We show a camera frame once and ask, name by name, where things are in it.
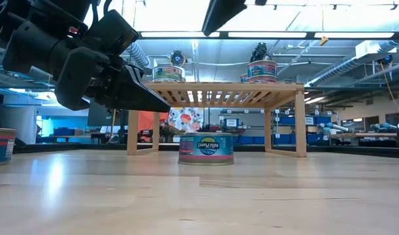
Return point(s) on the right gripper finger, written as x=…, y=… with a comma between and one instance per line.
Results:
x=222, y=14

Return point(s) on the dark grey monitor panel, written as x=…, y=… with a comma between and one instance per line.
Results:
x=98, y=119

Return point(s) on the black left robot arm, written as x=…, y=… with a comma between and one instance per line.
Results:
x=39, y=9

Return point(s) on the floral print poster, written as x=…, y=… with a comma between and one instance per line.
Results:
x=187, y=120

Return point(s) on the wooden slatted shelf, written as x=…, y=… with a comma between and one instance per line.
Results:
x=218, y=86

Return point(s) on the white cloth partition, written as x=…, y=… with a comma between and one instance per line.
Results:
x=16, y=124

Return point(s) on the silver lid green label can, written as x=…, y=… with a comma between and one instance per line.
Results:
x=168, y=74

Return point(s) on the round black hanging camera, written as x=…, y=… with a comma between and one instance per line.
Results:
x=178, y=58

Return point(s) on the silver ventilation duct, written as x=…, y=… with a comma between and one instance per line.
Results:
x=343, y=67

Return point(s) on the black aluminium table frame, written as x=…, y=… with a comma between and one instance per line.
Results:
x=72, y=148

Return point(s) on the blue storage bin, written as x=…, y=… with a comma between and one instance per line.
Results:
x=246, y=140
x=323, y=120
x=260, y=140
x=287, y=120
x=316, y=139
x=284, y=139

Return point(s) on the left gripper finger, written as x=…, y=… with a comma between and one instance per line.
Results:
x=134, y=73
x=140, y=99

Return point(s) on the person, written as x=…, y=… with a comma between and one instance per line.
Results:
x=171, y=130

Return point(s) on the white blue cylinder device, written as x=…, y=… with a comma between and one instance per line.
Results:
x=338, y=127

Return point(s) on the orange red partition panel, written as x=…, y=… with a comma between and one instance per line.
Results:
x=147, y=120

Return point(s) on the wooden workbench top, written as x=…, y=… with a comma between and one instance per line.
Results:
x=365, y=134

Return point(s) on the small white screen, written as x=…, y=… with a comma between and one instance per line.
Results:
x=231, y=123

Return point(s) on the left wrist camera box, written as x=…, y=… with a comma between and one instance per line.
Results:
x=114, y=31

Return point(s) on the yellow hanging tag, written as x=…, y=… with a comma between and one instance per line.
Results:
x=324, y=40

